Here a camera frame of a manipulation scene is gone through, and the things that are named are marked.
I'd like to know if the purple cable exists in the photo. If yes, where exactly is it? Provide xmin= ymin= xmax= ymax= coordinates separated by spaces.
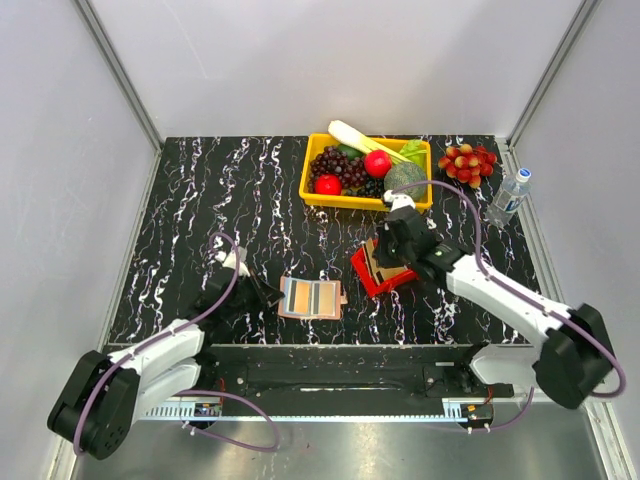
xmin=72 ymin=232 xmax=281 ymax=456
xmin=384 ymin=180 xmax=627 ymax=434

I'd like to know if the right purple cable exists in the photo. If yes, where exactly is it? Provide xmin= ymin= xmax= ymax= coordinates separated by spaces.
xmin=384 ymin=180 xmax=627 ymax=434

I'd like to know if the pink leather card holder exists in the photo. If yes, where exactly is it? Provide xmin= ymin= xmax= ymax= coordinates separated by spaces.
xmin=278 ymin=276 xmax=348 ymax=320

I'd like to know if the red plastic bin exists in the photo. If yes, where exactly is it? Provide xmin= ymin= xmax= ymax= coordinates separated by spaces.
xmin=351 ymin=247 xmax=418 ymax=298

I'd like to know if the red lychee bunch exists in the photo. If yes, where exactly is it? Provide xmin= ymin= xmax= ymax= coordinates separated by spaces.
xmin=437 ymin=143 xmax=498 ymax=189

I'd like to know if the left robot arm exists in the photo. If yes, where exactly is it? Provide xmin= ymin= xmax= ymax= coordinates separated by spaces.
xmin=47 ymin=248 xmax=284 ymax=460

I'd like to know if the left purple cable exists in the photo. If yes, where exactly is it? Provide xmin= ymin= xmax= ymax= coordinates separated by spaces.
xmin=72 ymin=232 xmax=281 ymax=456

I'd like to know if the purple grape bunch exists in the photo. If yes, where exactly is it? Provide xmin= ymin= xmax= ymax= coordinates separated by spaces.
xmin=307 ymin=145 xmax=371 ymax=193

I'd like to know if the dark blueberry bunch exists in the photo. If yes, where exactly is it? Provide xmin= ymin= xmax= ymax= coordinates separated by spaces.
xmin=343 ymin=179 xmax=384 ymax=199

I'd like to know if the green lettuce leaf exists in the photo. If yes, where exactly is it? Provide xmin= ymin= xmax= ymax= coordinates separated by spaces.
xmin=399 ymin=139 xmax=427 ymax=167

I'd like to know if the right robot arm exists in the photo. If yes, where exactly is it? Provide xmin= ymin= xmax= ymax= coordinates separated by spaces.
xmin=374 ymin=191 xmax=618 ymax=410

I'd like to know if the white leek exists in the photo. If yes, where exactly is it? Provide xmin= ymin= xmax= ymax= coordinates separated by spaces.
xmin=328 ymin=120 xmax=408 ymax=163

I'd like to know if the gold striped credit card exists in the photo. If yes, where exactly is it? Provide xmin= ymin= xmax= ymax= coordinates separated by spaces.
xmin=285 ymin=279 xmax=311 ymax=315

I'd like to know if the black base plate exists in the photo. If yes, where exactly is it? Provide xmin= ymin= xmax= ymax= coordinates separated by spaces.
xmin=195 ymin=345 xmax=514 ymax=399

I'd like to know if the green cantaloupe melon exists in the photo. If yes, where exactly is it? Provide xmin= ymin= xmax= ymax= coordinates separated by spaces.
xmin=384 ymin=162 xmax=427 ymax=202

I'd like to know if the red apple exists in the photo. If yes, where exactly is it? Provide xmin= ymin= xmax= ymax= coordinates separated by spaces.
xmin=364 ymin=150 xmax=393 ymax=179

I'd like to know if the yellow plastic tray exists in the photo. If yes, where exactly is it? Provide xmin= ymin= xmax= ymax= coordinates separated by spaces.
xmin=299 ymin=133 xmax=433 ymax=213

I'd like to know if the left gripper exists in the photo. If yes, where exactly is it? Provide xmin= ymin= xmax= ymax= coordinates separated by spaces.
xmin=222 ymin=268 xmax=284 ymax=320

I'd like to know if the gold credit card in bin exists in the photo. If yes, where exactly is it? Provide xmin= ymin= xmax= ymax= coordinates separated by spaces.
xmin=364 ymin=238 xmax=407 ymax=285

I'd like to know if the red tomato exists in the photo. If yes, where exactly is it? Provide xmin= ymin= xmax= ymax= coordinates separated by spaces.
xmin=314 ymin=174 xmax=343 ymax=196

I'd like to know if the clear water bottle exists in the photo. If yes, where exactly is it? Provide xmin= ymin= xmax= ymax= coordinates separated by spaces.
xmin=485 ymin=168 xmax=532 ymax=228

